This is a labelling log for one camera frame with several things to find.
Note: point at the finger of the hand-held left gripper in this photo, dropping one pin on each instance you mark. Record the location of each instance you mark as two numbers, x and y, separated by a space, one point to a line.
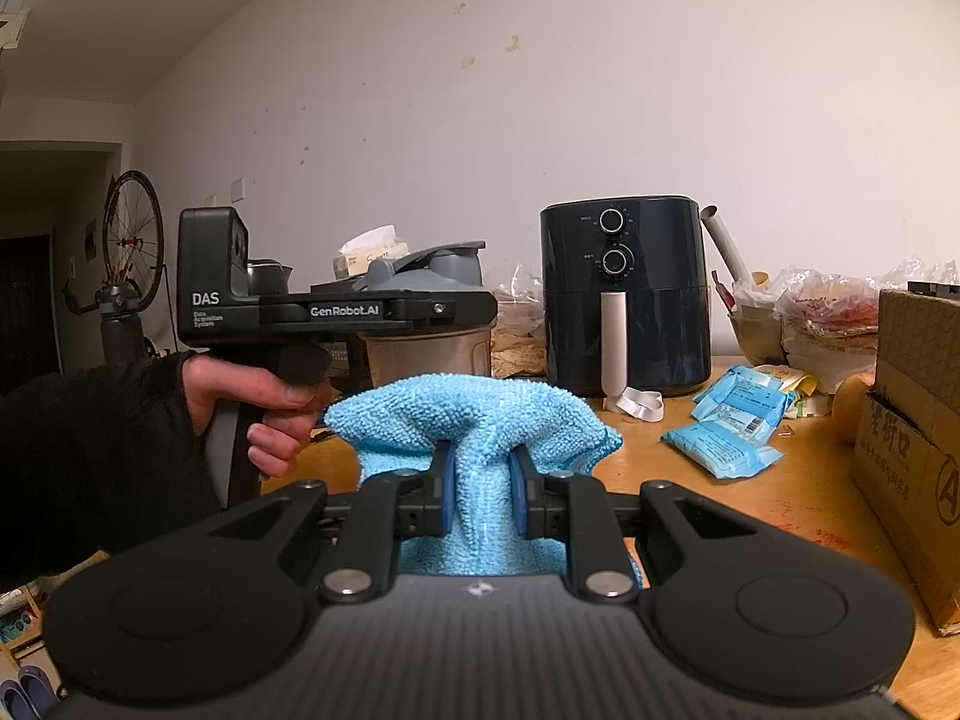
450 313

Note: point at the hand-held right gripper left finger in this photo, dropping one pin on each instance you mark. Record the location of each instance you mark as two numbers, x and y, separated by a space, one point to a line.
447 491

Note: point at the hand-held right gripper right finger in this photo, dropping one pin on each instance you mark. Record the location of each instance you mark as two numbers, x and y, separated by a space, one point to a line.
516 495

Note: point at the clear shaker bottle grey lid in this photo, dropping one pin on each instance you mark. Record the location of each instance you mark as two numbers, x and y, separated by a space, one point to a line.
442 266

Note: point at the blue microfibre cloth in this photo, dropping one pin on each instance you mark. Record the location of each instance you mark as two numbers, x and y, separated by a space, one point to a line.
465 412

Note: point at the person's left forearm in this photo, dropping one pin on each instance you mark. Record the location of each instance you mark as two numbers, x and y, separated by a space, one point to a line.
90 465

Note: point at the plastic-wrapped brown container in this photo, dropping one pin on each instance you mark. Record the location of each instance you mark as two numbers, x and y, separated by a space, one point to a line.
757 330

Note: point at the person's left hand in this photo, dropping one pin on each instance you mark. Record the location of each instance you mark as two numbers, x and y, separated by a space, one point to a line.
270 435

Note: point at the brown steel electric kettle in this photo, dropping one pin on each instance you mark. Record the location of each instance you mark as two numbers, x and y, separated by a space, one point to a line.
266 277

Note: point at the clear bag of dried food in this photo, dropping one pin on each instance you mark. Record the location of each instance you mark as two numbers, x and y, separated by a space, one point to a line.
517 345

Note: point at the white tissue pack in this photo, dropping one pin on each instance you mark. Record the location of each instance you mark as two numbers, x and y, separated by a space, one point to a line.
367 247

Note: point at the blue plastic packet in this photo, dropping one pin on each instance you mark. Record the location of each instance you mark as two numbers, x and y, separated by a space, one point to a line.
735 416
742 382
720 450

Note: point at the black air fryer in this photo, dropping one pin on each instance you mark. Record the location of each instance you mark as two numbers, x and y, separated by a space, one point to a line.
660 330

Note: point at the red plastic stick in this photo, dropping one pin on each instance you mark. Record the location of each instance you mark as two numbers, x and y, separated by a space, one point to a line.
724 292

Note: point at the white paper tube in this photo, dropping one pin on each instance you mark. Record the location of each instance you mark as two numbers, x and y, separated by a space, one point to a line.
724 247

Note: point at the yellow plastic packet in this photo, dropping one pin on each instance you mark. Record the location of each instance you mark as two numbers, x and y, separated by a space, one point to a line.
810 394

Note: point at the clear bag of flatbreads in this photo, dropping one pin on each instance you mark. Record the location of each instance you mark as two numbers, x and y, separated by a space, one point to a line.
825 330

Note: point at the wooden shoe rack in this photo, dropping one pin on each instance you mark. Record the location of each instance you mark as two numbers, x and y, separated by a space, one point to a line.
19 622

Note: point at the cardboard box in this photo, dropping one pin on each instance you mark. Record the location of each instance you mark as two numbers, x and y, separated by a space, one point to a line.
907 465

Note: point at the blue slipper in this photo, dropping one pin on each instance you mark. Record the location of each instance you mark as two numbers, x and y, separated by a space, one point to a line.
37 690
13 701

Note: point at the black flat device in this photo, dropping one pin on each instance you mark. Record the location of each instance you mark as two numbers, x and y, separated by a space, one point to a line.
934 288

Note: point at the white ceiling frame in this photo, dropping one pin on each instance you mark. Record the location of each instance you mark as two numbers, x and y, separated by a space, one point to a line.
13 22

